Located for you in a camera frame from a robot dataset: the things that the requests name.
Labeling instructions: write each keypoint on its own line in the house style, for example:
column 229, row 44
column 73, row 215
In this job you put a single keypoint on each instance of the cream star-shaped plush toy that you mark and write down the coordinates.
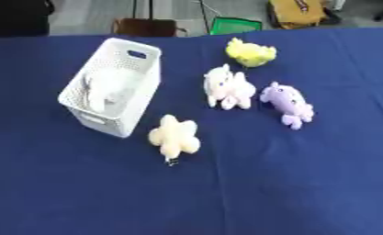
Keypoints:
column 174, row 138

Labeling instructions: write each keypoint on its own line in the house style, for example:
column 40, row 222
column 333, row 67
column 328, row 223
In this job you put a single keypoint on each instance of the white plush animal toy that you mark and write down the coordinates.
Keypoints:
column 229, row 87

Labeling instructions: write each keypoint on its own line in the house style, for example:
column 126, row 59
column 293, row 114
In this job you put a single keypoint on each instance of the white perforated plastic basket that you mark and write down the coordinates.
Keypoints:
column 127, row 91

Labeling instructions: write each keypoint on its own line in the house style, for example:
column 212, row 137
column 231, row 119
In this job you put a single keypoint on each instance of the yellow plush toy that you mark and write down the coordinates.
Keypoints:
column 250, row 53

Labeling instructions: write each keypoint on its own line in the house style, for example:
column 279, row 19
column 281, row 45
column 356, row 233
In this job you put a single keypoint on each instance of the purple plush dolphin toy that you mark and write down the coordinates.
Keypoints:
column 287, row 101

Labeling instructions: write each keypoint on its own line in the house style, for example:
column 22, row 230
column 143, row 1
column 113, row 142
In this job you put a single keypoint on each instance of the green crate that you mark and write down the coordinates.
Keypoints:
column 235, row 25

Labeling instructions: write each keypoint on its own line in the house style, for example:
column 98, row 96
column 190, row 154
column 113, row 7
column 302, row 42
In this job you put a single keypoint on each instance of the black tripod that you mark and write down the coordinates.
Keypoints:
column 142, row 9

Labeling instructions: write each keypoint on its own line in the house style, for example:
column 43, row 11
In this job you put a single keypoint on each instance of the yellow bag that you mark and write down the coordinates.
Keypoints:
column 297, row 13

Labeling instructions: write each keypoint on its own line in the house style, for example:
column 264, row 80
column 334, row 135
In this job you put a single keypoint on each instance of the black object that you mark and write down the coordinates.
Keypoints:
column 16, row 16

